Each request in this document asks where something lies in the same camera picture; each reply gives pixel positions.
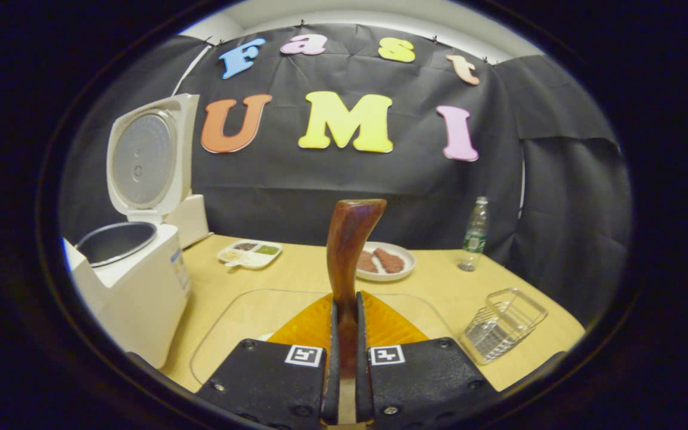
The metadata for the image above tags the clear wire chopstick holder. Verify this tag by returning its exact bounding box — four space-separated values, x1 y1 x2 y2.
459 288 549 366

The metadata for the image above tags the white round plate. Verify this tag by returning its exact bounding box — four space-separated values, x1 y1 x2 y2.
356 241 417 282

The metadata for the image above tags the brown wooden spoon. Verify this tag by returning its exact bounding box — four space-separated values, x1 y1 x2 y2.
326 199 388 380

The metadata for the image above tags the black backdrop cloth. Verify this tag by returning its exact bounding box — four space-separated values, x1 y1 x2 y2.
57 24 634 326

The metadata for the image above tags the green label water bottle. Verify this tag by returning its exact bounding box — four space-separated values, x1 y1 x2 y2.
457 196 490 272

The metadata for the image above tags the white toaster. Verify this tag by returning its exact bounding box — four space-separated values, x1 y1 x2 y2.
165 194 210 250

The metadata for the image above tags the white rice cooker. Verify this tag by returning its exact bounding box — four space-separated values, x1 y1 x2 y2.
63 93 200 369

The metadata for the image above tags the clear plastic tray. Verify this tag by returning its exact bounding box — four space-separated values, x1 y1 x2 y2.
190 289 461 389

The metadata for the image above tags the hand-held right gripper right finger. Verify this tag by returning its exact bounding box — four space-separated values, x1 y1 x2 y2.
355 291 500 430

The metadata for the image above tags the white divided grain dish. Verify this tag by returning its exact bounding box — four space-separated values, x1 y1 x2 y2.
217 239 283 270

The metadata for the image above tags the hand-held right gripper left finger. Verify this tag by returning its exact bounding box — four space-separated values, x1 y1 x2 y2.
196 291 340 430

